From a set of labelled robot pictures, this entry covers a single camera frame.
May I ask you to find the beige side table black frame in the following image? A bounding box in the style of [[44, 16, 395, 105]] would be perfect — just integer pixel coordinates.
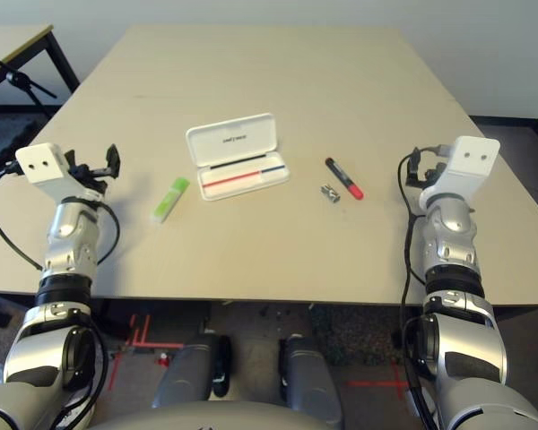
[[0, 22, 82, 114]]

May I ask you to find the red black whiteboard marker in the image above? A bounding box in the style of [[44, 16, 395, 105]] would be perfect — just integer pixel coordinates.
[[324, 156, 366, 202]]

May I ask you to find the green white correction tape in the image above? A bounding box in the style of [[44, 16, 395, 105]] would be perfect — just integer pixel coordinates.
[[150, 176, 191, 224]]

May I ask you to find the grey robot leg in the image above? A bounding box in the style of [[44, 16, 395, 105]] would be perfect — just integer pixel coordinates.
[[151, 332, 232, 411], [278, 332, 343, 427]]

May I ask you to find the white plastic pencil case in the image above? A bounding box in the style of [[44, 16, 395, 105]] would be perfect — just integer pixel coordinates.
[[185, 112, 292, 203]]

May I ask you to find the dark grey foam mat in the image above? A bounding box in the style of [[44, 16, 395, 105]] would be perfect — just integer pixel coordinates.
[[0, 113, 51, 172]]

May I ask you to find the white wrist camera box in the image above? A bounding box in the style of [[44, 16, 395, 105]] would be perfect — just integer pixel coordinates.
[[420, 135, 501, 212], [14, 142, 107, 202]]

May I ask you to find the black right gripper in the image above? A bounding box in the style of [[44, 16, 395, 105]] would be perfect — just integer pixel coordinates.
[[405, 147, 448, 190]]

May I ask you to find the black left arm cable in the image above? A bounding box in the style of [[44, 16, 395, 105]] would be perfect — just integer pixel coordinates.
[[0, 160, 121, 272]]

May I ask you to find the grey right robot leg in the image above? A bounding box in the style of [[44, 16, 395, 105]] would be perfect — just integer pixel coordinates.
[[278, 332, 343, 427]]

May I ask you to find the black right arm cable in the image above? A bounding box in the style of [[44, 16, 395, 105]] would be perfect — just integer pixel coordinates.
[[395, 143, 452, 430]]

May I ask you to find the grey robot torso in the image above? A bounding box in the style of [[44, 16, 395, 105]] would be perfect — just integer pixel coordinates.
[[88, 400, 343, 430]]

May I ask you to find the grey left robot leg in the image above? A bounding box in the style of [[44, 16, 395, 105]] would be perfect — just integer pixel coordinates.
[[151, 332, 232, 411]]

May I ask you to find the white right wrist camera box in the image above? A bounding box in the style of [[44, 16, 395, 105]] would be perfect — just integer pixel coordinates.
[[420, 135, 501, 212]]

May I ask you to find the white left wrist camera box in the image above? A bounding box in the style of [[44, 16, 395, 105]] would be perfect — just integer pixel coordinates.
[[14, 142, 107, 202]]

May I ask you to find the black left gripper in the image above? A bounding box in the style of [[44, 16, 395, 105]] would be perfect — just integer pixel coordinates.
[[65, 143, 122, 193]]

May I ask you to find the black tripod stand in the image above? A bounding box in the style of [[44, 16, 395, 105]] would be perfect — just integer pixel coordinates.
[[0, 47, 59, 118]]

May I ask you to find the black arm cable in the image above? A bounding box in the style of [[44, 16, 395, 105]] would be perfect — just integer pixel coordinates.
[[395, 143, 452, 430], [0, 160, 121, 272]]

